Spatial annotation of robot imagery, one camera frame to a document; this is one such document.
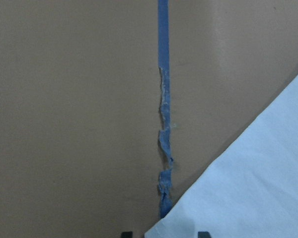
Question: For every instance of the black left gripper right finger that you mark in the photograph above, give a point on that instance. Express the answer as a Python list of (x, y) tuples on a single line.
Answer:
[(204, 234)]

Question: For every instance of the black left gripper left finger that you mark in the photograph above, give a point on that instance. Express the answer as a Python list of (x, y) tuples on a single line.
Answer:
[(128, 234)]

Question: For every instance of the light blue t-shirt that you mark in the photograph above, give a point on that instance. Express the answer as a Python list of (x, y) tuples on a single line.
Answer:
[(251, 189)]

